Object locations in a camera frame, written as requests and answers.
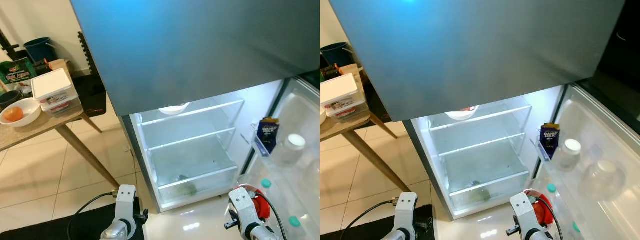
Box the white capped plastic bottle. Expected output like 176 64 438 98
556 138 583 173
277 133 307 168

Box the large clear plastic bottle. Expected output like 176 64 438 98
580 159 627 201

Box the green snack bag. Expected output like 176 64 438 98
320 64 346 81
0 57 38 88

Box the white lidded plastic container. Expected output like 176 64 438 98
31 68 77 103
320 73 361 107

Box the grey fridge lower door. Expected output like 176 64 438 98
239 77 321 240
530 82 640 240

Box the dark blue chocolate pouch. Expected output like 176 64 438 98
539 122 562 162
256 117 280 156

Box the black metal pole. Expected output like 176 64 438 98
0 29 21 63

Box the steel grey fridge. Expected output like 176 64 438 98
70 0 321 215
329 0 640 222

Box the white bowl with brown food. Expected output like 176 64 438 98
158 102 191 116
444 105 480 121

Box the glass fridge shelf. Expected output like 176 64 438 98
437 131 527 158
424 104 533 132
147 126 237 152
139 99 246 127

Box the clear crisper drawer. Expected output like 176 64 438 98
155 165 240 206
445 170 531 211

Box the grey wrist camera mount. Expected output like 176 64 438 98
114 185 137 226
395 192 418 236
510 194 541 238
228 188 263 236

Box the dark blue bucket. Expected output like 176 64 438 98
321 42 353 68
23 37 55 63

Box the black foam puzzle mat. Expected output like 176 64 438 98
360 75 388 123
75 31 108 119

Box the teal capped clear bottle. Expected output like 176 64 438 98
287 216 313 240
255 178 281 211
542 183 568 216
570 221 591 240

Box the light wooden table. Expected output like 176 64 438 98
320 64 412 193
0 59 121 190

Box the green vegetable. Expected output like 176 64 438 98
467 180 493 203
175 175 198 198

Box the black bowl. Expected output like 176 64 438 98
0 90 22 108

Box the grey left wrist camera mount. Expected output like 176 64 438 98
114 185 137 226
395 192 418 236

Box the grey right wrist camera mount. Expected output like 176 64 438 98
510 194 541 238
228 188 263 236

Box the orange fruit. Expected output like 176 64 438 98
4 106 24 123

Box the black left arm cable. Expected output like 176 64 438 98
66 190 120 240
342 197 399 240

